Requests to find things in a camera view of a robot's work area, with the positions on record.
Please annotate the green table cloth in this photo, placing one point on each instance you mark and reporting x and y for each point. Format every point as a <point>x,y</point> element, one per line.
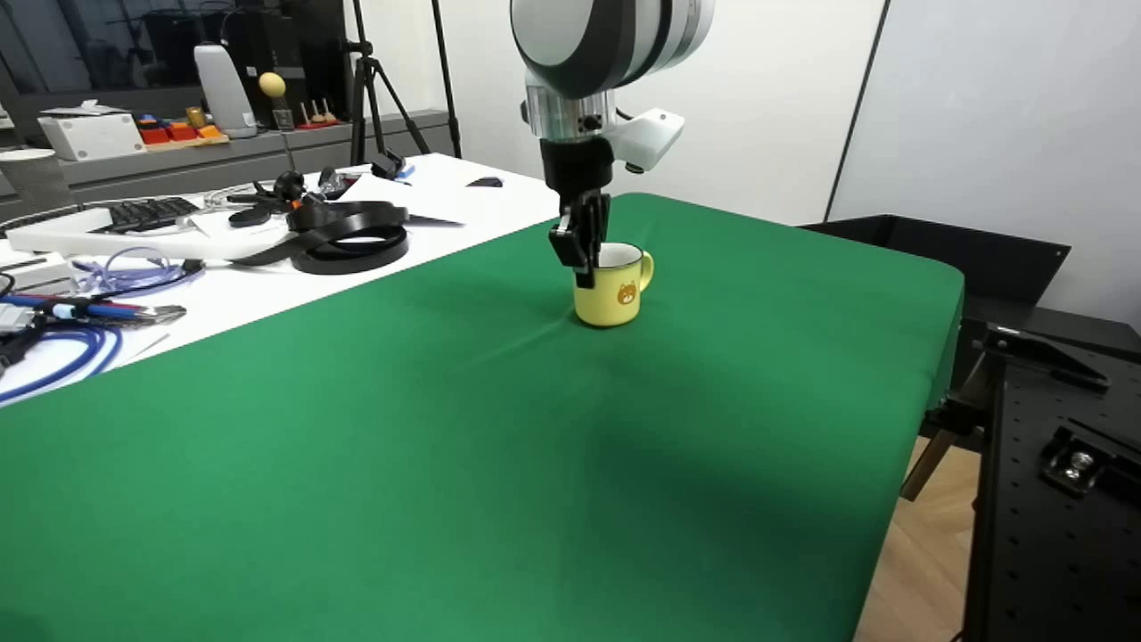
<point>476,475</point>

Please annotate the yellow ball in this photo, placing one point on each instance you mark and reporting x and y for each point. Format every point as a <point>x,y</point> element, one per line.
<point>271,88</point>

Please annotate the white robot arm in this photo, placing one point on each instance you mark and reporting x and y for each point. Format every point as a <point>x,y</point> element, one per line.
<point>592,39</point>

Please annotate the black perforated bench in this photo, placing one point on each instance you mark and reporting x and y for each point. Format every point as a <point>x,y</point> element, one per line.
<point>1047,556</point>

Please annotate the small wooden pieces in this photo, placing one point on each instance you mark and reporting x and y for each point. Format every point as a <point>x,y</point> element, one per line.
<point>319,115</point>

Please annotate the grey shelf cabinet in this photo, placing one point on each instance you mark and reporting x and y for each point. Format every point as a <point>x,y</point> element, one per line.
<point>215,160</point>

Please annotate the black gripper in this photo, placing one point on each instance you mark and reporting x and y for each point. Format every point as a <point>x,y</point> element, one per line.
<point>577,164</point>

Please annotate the small black pouch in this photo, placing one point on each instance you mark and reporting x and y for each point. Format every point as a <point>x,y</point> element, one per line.
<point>385,164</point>

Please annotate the yellow mug with orange print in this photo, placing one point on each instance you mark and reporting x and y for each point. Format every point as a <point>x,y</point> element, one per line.
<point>615,300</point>

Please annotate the black computer mouse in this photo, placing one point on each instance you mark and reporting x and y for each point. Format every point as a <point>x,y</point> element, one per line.
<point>485,182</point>

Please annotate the white curved panel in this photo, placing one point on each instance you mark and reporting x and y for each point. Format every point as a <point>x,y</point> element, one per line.
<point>223,90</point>

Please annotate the black angled bracket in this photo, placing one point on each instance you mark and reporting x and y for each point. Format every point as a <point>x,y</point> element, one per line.
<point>1047,355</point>

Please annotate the black tripod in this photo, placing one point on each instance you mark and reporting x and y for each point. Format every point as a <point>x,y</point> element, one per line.
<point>369,83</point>

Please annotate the black vertical pole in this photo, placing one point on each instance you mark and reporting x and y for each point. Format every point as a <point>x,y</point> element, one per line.
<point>447,83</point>

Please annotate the orange tray with items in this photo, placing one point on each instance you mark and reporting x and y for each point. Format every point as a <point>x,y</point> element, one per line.
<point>180,133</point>

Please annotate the black metal clamp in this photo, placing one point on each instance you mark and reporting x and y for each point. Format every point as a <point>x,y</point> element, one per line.
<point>1080,466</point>

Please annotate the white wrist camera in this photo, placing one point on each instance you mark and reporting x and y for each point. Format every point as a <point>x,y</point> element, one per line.
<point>649,136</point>

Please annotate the black keyboard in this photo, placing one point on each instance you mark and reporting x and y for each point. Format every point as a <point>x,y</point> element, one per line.
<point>142,214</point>

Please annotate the white box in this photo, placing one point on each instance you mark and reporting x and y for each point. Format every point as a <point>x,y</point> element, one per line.
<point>89,133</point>

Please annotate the black open bin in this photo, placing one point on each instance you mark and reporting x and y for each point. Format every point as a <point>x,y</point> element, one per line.
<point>985,268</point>

